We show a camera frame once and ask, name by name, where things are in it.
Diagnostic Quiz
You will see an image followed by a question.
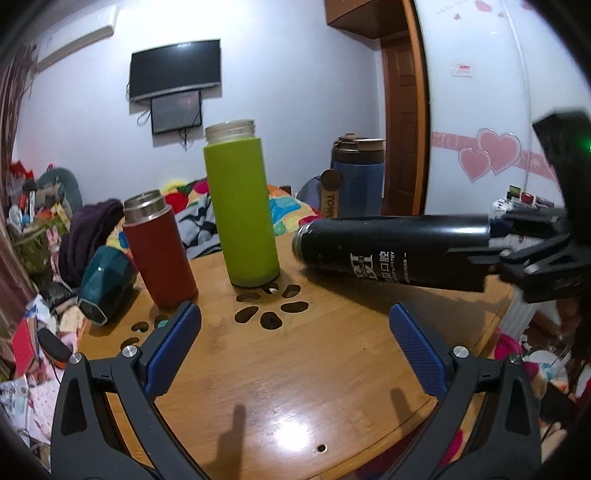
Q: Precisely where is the white air conditioner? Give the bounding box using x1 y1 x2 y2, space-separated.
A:
35 23 114 71

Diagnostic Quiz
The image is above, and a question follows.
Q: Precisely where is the black wall television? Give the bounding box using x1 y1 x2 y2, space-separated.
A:
128 39 221 101

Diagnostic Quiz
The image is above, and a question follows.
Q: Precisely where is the brown wooden door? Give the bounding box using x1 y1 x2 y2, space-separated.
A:
381 32 429 216

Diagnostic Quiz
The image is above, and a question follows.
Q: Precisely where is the dark purple clothing pile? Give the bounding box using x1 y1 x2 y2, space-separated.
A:
58 199 123 289

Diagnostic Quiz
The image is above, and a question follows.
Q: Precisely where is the green tall bottle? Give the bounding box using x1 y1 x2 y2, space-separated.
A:
204 120 280 288

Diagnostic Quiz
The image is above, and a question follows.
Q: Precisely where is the small wall monitor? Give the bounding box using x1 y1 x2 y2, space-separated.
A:
150 90 202 135

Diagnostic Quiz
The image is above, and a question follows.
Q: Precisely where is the blue tumbler with brown lid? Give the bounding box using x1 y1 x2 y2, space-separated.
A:
321 133 385 218

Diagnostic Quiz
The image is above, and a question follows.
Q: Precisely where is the black thermos bottle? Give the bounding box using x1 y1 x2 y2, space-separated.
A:
293 215 491 292

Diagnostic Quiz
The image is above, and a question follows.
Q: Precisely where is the white wardrobe with hearts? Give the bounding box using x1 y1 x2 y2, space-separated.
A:
415 1 590 214

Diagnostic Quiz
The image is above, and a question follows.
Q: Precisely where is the dark teal faceted cup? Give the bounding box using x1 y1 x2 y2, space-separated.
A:
77 246 137 326

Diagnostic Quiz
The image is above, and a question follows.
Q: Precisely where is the red thermos bottle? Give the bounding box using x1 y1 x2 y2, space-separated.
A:
123 190 198 310

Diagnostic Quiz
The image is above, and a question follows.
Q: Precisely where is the brown overhead cabinet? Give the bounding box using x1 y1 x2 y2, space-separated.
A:
325 0 408 39

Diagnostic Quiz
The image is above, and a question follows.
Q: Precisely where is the colourful bed blanket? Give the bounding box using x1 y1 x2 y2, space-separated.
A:
158 178 323 260

